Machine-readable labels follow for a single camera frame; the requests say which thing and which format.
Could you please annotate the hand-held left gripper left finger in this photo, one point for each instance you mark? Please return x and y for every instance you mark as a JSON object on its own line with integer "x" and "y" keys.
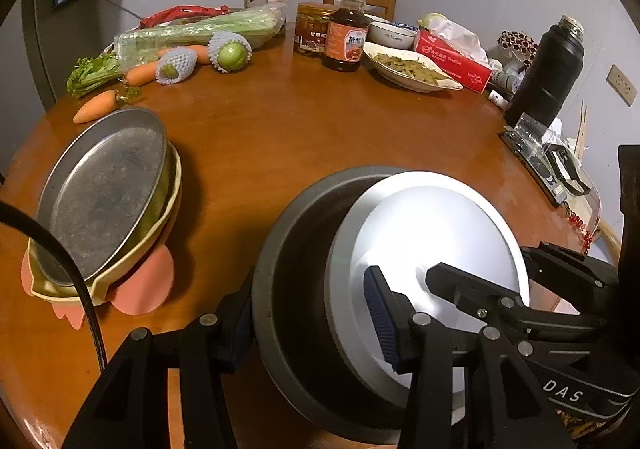
{"x": 240, "y": 329}

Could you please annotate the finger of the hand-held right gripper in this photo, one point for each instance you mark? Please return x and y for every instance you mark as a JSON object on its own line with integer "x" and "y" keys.
{"x": 475, "y": 289}
{"x": 575, "y": 279}

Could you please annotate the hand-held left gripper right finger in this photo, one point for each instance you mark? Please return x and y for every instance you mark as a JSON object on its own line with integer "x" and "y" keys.
{"x": 380, "y": 319}

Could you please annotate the steel bowl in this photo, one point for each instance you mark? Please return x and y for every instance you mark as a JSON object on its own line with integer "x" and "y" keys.
{"x": 300, "y": 254}

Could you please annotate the pink plastic plate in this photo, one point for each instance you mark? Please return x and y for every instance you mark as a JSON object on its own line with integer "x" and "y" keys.
{"x": 145, "y": 289}

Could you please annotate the yellow shell-shaped plate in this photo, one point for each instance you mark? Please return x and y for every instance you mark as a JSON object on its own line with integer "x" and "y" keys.
{"x": 167, "y": 209}

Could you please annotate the round steel pan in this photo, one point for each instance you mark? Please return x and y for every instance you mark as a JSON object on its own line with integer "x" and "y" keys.
{"x": 105, "y": 189}

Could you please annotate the wooden chopsticks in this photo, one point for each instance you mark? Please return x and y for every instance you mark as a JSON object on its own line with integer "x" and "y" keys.
{"x": 581, "y": 126}

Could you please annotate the small white bottle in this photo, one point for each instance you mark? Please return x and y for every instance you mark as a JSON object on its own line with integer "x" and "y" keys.
{"x": 498, "y": 99}

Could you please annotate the black thermos flask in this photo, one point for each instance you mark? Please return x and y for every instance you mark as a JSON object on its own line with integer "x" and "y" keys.
{"x": 547, "y": 74}

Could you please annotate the white dish of pickled vegetables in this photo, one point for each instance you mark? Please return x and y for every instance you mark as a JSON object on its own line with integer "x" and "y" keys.
{"x": 410, "y": 69}

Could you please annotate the red tissue box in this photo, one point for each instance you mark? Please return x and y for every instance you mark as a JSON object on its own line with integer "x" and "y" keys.
{"x": 455, "y": 59}

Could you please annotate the dried lotus pod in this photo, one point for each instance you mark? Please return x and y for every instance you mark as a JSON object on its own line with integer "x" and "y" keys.
{"x": 520, "y": 45}

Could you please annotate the carrot with green top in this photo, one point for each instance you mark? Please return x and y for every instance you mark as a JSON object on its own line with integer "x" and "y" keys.
{"x": 95, "y": 106}

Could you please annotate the white ceramic bowl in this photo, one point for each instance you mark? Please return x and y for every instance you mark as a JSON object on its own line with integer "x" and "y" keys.
{"x": 392, "y": 35}

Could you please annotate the green fruit in foam net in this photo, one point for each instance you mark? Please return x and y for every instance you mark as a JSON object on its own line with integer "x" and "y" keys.
{"x": 175, "y": 66}
{"x": 231, "y": 54}

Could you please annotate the pale yellow round fruit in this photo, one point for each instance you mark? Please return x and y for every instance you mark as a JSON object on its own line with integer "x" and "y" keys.
{"x": 432, "y": 20}

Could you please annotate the brown sauce bottle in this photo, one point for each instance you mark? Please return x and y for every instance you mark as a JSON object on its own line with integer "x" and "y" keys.
{"x": 345, "y": 39}

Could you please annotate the chili sauce jar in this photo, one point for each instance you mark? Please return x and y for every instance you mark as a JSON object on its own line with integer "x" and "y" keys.
{"x": 312, "y": 29}

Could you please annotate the wooden chair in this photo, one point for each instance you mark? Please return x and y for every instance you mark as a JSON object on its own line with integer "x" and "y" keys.
{"x": 382, "y": 4}

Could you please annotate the celery in plastic wrap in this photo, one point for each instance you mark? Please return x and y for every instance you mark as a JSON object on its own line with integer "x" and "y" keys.
{"x": 200, "y": 31}

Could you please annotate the red snack packet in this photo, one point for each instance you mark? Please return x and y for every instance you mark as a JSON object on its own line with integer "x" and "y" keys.
{"x": 180, "y": 15}

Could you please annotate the grey refrigerator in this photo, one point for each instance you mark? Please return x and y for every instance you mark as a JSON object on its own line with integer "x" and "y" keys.
{"x": 30, "y": 29}

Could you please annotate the wall outlet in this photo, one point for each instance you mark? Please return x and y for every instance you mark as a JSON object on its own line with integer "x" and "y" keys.
{"x": 621, "y": 85}

